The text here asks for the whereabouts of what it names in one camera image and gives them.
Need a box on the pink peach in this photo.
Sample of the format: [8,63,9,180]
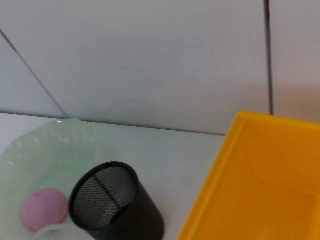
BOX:
[19,187,70,233]

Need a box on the black mesh pen holder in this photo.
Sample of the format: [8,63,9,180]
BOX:
[68,161,166,240]

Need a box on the translucent green fruit plate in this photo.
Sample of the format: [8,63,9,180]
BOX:
[0,119,101,240]

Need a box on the yellow plastic storage bin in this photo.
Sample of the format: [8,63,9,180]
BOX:
[176,109,320,240]

